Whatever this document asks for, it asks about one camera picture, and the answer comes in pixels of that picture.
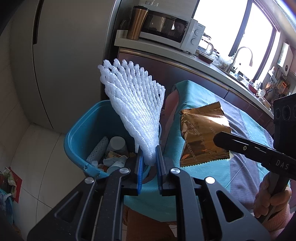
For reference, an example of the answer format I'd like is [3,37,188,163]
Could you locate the white wall water heater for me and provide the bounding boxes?
[277,43,293,76]

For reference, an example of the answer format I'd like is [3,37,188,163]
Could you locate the red bowl on counter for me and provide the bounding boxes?
[248,84,257,94]

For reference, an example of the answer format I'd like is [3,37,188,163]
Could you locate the silver refrigerator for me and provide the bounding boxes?
[10,1,120,133]

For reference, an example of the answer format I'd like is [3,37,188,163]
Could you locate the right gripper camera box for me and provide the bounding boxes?
[273,93,296,155]

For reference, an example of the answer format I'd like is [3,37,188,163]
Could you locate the chrome kitchen faucet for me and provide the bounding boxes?
[230,47,255,78]

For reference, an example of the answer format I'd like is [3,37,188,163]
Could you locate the white microwave oven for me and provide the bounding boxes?
[139,9,205,54]

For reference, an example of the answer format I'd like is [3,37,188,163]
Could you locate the white foam fruit net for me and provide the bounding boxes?
[98,59,166,166]

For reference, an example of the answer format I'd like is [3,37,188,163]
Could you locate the blue grey patterned tablecloth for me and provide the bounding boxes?
[123,79,275,223]

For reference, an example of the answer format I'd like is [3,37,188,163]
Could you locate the white paper cup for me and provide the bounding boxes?
[108,136,127,153]

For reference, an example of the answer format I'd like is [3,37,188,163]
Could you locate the dark red food container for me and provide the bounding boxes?
[198,53,213,64]

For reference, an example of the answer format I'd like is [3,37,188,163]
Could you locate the brown foil snack wrapper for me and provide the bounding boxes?
[180,102,231,167]

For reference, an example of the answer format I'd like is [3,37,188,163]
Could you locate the blue plastic trash bin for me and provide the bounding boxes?
[64,99,163,185]

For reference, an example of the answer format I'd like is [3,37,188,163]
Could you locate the copper travel mug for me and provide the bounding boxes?
[126,6,148,40]

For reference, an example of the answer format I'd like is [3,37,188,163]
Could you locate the right hand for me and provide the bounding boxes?
[253,174,292,218]

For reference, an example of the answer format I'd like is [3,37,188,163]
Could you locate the glass electric kettle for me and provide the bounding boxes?
[198,33,214,56]

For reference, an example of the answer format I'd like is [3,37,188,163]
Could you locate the dark brown base cabinets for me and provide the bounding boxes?
[105,47,274,135]

